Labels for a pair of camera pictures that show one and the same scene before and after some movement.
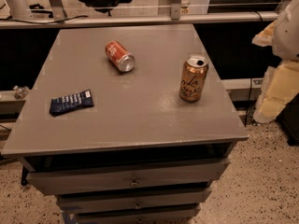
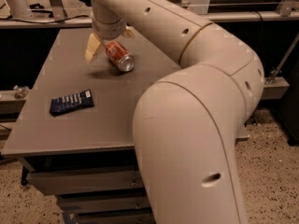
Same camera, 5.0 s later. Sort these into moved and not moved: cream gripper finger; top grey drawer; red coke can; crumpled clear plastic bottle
Moved: cream gripper finger
Not moved: crumpled clear plastic bottle; top grey drawer; red coke can
